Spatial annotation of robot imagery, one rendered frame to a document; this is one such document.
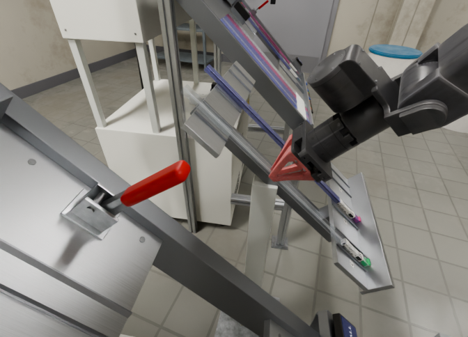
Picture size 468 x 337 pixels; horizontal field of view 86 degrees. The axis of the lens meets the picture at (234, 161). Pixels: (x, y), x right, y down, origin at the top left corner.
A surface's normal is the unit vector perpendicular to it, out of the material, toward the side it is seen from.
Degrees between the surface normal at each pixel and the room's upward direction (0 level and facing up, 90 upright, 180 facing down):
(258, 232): 90
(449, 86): 108
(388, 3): 90
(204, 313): 0
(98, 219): 90
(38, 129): 48
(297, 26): 90
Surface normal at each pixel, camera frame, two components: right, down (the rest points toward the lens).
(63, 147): 0.74, -0.46
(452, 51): -0.86, -0.51
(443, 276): 0.02, -0.80
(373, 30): -0.35, 0.55
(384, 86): 0.56, -0.24
